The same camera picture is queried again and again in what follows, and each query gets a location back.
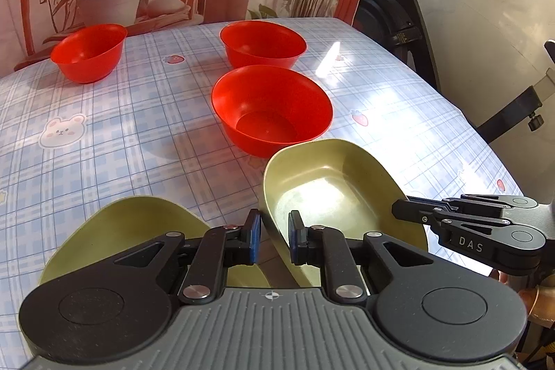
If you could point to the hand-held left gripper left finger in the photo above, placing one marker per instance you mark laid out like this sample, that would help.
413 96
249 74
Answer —
255 242

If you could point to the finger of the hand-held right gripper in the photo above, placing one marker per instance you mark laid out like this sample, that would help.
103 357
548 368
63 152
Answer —
490 202
477 240

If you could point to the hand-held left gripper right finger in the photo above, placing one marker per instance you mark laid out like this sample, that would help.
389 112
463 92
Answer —
295 242

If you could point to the yellow-green oval plate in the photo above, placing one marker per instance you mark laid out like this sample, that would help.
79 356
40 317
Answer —
329 183
130 231

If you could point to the person's right hand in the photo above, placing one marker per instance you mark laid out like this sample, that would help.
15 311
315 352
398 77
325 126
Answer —
540 303

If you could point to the red plastic bowl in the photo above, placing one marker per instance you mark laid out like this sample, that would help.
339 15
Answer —
260 42
89 49
269 110

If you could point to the black exercise bike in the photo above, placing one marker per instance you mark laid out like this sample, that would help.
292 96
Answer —
403 19

